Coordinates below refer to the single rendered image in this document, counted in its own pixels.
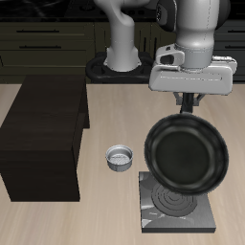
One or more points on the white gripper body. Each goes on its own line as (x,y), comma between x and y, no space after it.
(191,79)

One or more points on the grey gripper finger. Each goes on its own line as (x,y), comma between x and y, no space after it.
(178,98)
(199,98)

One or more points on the black frying pan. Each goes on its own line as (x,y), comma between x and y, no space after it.
(186,152)

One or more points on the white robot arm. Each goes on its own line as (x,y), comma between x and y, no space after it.
(194,28)

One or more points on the dark grey stove plate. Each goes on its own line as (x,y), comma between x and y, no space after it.
(178,210)

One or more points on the small grey fluted dish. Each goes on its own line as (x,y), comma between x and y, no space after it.
(119,158)

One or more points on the dark wooden cabinet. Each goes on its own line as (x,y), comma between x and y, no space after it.
(44,134)

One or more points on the dark kitchen cupboards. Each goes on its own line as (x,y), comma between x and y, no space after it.
(48,48)

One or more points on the flat black base plate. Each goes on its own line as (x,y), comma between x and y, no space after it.
(95,68)

